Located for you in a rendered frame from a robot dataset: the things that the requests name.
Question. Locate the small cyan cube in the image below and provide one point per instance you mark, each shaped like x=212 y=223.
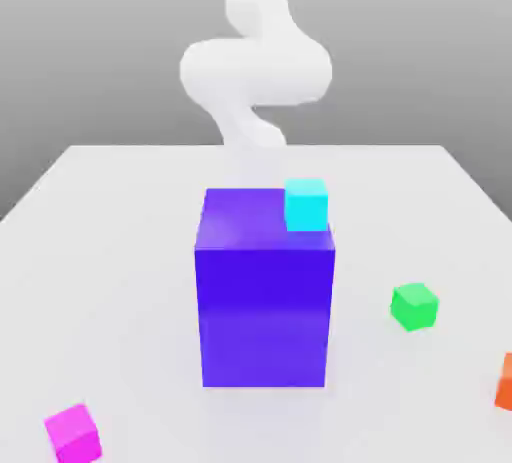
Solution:
x=306 y=207

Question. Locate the small orange cube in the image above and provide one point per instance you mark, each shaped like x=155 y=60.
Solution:
x=505 y=383

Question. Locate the small magenta cube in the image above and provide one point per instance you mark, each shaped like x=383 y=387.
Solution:
x=74 y=435

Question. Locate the large purple box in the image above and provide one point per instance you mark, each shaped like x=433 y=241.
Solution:
x=264 y=311

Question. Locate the small green cube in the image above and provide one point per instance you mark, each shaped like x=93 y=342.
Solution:
x=414 y=307

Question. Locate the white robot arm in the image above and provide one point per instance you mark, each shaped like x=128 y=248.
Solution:
x=256 y=71

